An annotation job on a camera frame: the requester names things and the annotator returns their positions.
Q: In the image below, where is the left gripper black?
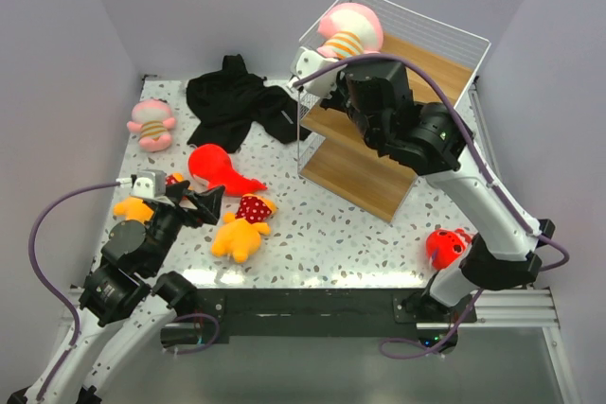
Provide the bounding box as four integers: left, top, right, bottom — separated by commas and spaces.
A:
145, 179, 225, 273

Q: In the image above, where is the red whale plush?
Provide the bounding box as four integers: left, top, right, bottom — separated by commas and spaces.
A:
187, 144, 267, 197

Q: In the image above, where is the orange bear plush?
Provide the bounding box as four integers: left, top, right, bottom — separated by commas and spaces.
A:
211, 194, 277, 263
112, 171, 187, 224

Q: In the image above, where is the pink striped plush doll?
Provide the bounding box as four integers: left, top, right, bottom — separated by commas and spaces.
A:
316, 3, 383, 60
127, 98, 176, 152

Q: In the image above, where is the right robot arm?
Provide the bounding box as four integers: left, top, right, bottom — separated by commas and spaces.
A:
300, 54, 554, 322

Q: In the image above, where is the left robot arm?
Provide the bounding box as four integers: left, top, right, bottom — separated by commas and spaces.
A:
9, 170, 225, 403

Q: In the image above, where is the black cloth garment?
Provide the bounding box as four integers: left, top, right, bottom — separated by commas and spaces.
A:
186, 54, 311, 153

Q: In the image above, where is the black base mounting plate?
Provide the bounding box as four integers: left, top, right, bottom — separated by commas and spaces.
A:
159, 288, 475, 348

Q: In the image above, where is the red shark plush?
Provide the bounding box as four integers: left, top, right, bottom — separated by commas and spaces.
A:
425, 228, 472, 271

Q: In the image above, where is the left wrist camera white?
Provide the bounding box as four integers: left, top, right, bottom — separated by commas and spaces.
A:
130, 169, 167, 200

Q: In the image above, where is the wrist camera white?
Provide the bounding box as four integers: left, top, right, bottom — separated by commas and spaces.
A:
287, 46, 338, 98
130, 169, 167, 200

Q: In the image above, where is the white wire wooden shelf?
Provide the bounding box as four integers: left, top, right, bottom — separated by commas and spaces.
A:
298, 0, 490, 222

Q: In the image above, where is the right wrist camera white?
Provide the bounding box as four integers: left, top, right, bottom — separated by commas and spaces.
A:
287, 46, 338, 98

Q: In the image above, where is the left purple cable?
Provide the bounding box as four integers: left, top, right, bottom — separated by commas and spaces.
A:
27, 177, 136, 400

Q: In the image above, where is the purple cable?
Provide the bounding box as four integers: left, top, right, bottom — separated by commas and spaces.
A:
291, 54, 570, 360
27, 177, 136, 400

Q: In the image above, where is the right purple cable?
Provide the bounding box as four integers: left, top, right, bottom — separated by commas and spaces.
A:
291, 54, 570, 360

